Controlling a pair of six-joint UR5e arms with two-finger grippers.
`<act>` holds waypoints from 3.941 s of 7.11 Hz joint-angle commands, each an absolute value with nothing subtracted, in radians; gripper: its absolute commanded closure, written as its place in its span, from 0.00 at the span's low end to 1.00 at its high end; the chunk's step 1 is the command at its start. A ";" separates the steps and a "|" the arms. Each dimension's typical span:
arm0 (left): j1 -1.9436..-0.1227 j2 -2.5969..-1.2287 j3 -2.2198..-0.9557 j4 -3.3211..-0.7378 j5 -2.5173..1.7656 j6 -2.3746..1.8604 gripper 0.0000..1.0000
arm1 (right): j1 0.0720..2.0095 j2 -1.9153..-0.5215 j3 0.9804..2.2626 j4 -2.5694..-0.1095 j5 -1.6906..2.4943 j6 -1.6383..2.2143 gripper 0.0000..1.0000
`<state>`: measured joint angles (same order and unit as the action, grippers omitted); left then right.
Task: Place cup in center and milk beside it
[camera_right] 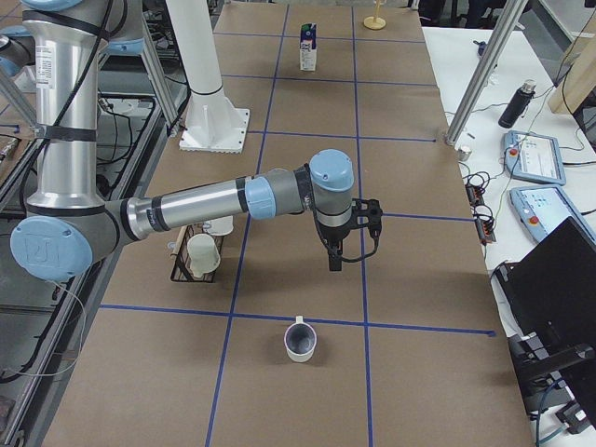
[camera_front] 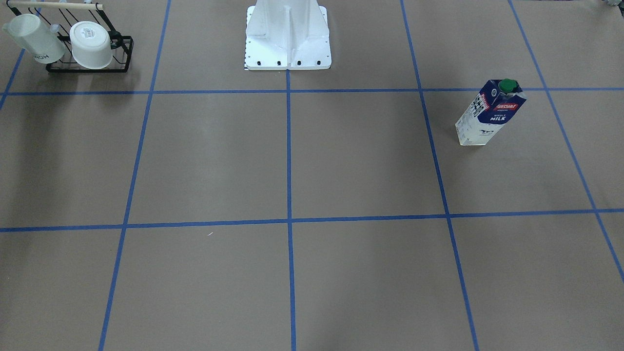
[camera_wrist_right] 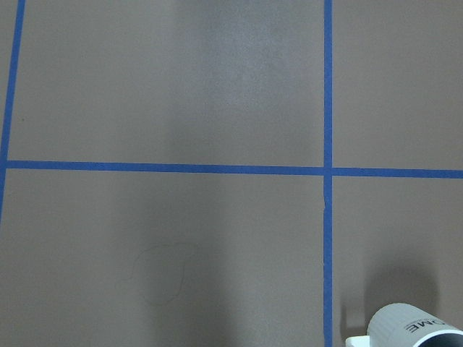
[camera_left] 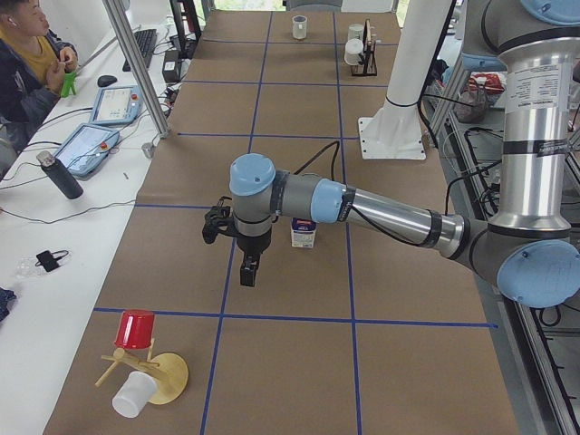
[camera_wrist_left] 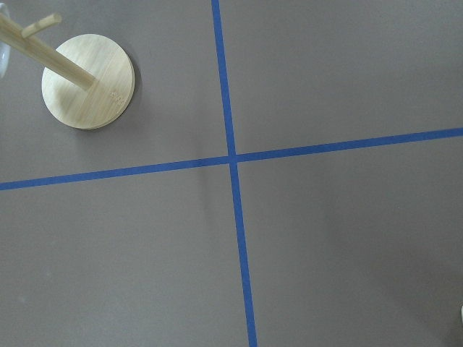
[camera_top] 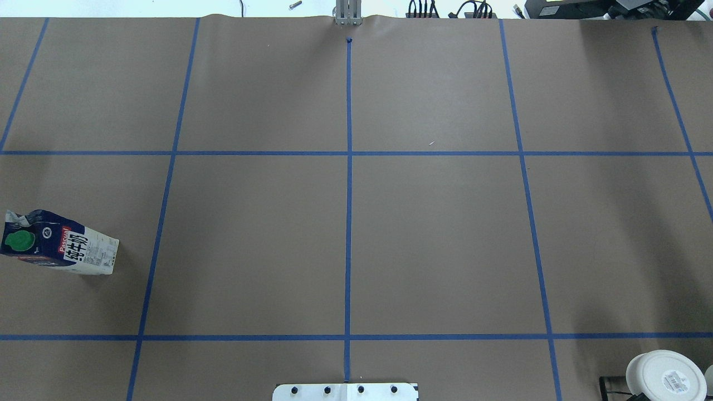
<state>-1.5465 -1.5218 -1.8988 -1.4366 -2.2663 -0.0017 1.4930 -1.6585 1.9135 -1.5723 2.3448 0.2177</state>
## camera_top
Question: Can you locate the blue white milk carton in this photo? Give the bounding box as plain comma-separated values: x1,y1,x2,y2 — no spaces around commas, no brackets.
2,209,120,276

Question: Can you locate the white cup upside down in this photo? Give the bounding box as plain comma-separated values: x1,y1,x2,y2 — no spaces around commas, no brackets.
626,350,708,400

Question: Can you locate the aluminium frame post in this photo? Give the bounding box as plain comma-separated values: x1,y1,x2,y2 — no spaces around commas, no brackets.
333,0,363,26

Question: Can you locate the white metal base plate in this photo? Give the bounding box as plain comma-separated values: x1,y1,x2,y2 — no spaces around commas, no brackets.
272,383,419,400

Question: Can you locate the black cable hub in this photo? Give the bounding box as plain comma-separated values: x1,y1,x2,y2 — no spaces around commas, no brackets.
448,1,497,19
405,0,440,19

